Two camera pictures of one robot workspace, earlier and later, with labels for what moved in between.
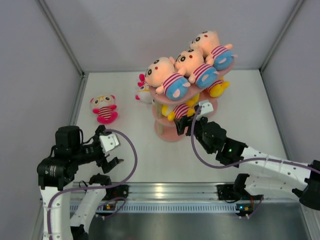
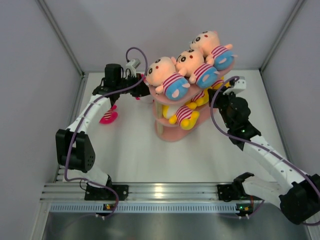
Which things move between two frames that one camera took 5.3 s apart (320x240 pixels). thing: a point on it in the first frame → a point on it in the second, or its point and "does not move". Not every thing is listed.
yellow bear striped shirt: (216, 89) does not move
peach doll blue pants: (191, 64) does not move
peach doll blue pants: (161, 72) does not move
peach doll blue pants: (208, 42) does not move
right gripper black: (184, 121) → (218, 95)
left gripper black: (108, 166) → (142, 89)
